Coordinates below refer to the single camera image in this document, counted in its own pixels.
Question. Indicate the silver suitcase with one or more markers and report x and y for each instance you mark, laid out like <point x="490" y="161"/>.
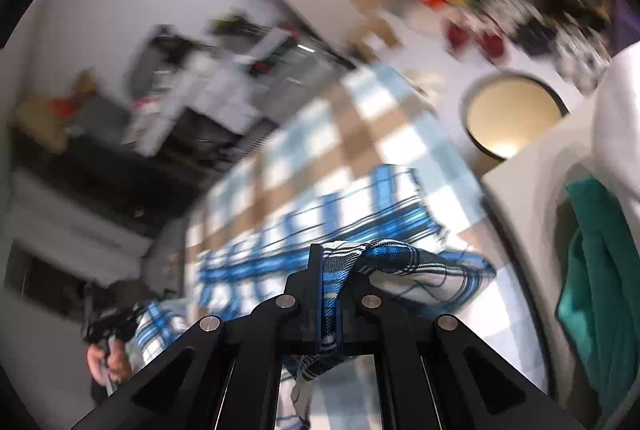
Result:
<point x="315" y="60"/>

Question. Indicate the large flat cardboard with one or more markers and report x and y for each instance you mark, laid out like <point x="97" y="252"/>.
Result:
<point x="37" y="120"/>

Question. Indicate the pile of floor shoes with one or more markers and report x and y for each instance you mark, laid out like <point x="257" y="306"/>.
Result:
<point x="475" y="40"/>

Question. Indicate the grey arched mirror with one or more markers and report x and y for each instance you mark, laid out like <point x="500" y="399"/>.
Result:
<point x="155" y="50"/>

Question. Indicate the black shoe box red trim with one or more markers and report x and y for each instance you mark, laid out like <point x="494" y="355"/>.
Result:
<point x="272" y="52"/>

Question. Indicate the white drawer unit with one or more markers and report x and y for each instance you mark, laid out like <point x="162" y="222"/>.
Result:
<point x="230" y="95"/>

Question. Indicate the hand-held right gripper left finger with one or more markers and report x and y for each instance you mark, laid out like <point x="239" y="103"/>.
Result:
<point x="280" y="325"/>

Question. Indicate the blue white plaid shirt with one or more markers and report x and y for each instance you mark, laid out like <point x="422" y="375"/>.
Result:
<point x="400" y="255"/>

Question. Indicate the person's left hand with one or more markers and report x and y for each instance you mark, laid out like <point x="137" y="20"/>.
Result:
<point x="117" y="362"/>

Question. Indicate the purple cloth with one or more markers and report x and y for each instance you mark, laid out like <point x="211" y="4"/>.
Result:
<point x="627" y="30"/>

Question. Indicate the round black-rimmed bin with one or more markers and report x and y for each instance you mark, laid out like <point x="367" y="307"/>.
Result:
<point x="510" y="115"/>

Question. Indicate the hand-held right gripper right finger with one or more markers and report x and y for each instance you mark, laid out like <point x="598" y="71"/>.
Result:
<point x="390" y="325"/>

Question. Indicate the brown blue checkered bed sheet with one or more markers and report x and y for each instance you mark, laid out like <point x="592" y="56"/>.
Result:
<point x="350" y="120"/>

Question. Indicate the small cardboard box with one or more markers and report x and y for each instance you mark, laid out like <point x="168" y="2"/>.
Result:
<point x="375" y="35"/>

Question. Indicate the white laundry basket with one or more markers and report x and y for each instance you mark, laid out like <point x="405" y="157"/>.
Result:
<point x="530" y="190"/>

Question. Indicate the teal cloth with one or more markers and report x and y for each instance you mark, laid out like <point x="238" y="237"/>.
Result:
<point x="600" y="260"/>

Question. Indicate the dark wardrobe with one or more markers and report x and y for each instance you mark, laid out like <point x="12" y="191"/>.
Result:
<point x="100" y="180"/>

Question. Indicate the black wrapped bouquet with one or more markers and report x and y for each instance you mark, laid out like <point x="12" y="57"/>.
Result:
<point x="232" y="24"/>

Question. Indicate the white dressing table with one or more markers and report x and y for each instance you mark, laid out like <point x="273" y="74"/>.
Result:
<point x="165" y="115"/>

